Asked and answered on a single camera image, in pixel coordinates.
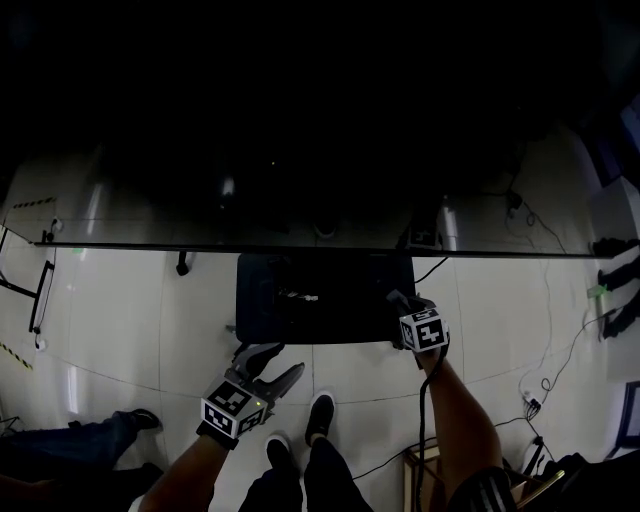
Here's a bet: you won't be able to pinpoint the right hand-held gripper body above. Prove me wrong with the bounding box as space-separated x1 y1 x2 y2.
397 297 450 354

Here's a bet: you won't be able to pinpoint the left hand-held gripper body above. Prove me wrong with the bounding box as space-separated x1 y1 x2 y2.
199 357 276 440

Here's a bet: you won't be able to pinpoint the person's left forearm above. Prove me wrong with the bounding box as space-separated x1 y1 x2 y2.
137 434 232 512

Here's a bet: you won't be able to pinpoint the person's right forearm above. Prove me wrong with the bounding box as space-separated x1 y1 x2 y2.
414 344 504 501

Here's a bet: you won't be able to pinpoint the black wrist band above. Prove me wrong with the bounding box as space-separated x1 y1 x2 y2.
195 419 240 451

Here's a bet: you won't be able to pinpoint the person's right black shoe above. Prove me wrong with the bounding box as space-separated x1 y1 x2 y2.
304 391 337 448

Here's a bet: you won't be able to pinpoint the person's black shoe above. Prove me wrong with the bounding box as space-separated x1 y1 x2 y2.
264 433 295 472
304 391 337 448

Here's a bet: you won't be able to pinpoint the person's left black shoe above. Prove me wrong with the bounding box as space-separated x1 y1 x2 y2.
264 433 295 472

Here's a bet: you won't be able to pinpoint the person's dark trousers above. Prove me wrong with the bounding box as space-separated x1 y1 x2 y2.
238 437 375 512

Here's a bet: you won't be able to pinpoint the person's black shirt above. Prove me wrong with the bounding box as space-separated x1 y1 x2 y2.
447 466 520 512

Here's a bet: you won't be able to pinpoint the black television cable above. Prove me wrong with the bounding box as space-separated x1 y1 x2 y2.
413 256 450 285

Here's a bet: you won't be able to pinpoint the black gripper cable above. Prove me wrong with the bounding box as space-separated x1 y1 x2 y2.
414 347 447 512

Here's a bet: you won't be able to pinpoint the black metal frame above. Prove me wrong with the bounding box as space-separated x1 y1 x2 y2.
0 224 56 335

